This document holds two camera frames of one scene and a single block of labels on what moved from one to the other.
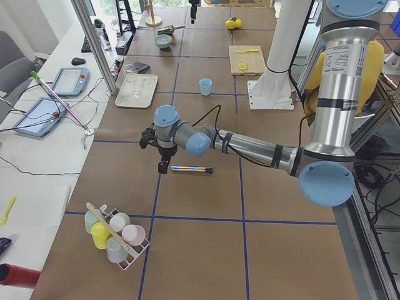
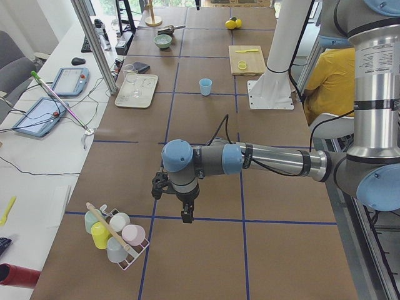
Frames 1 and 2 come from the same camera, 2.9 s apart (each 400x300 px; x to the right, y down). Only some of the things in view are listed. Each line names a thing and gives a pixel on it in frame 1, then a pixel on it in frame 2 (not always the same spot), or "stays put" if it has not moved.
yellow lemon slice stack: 242,64 stays put
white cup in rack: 118,220 stays put
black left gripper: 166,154 -> 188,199
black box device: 123,43 stays put
